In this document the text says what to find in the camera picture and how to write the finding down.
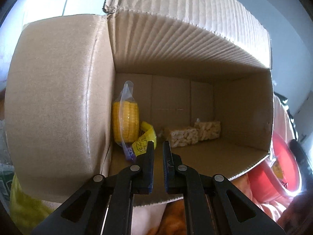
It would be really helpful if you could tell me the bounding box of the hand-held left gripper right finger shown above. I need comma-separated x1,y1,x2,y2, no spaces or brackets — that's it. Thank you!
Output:
163,141,280,235

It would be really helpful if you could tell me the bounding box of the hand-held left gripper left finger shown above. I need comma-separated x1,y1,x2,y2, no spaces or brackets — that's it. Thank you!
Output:
32,142,155,235

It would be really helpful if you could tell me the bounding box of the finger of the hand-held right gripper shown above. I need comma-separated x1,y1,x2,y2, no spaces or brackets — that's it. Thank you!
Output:
290,139,310,177

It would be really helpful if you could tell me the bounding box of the yellow snack packet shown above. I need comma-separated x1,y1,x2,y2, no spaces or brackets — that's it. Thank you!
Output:
270,159,284,179

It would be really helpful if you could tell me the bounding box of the puffed rice bar packet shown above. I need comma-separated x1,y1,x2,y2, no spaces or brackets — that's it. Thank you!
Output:
163,126,199,148
194,119,221,142

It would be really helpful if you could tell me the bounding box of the pink plastic basin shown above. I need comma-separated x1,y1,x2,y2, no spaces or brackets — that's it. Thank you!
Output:
248,130,304,201

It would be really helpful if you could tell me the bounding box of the packaged corn cob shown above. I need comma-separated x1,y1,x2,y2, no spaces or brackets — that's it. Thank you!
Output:
112,81,157,162

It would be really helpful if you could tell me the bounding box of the brown cardboard box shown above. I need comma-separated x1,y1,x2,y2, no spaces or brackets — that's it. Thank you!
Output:
5,0,274,206

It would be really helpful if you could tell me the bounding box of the yellow plastic bag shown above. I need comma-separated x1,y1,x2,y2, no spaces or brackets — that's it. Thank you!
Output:
10,174,53,228

